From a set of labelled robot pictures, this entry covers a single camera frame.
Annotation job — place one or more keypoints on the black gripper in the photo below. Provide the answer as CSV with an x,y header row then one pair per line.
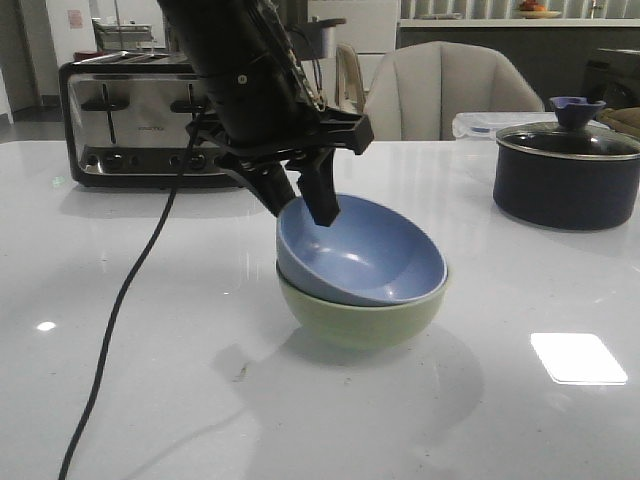
x,y
257,166

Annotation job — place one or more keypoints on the blue bowl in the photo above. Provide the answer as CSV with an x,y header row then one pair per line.
x,y
369,256

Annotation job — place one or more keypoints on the green bowl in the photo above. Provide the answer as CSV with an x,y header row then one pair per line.
x,y
361,327

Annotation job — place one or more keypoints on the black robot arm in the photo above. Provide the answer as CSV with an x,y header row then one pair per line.
x,y
244,60

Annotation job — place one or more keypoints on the beige office chair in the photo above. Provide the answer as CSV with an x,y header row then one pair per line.
x,y
349,94

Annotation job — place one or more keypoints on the beige upholstered chair right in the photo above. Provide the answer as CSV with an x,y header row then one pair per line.
x,y
418,90

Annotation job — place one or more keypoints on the white cabinet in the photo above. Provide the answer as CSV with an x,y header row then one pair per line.
x,y
370,28

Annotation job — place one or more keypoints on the black and chrome toaster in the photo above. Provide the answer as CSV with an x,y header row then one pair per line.
x,y
125,120

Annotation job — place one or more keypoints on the clear plastic storage container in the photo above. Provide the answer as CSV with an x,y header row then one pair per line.
x,y
485,125

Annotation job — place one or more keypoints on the metal cart in background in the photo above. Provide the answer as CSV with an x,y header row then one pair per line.
x,y
120,37

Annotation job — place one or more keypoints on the dark blue cooking pot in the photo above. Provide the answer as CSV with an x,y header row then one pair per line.
x,y
563,193

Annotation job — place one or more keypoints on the glass pot lid blue knob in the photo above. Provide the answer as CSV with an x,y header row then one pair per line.
x,y
571,135

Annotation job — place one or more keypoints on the fruit bowl on counter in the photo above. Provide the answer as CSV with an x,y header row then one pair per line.
x,y
535,10

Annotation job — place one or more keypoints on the brown quilted cloth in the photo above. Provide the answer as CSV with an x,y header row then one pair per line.
x,y
626,120

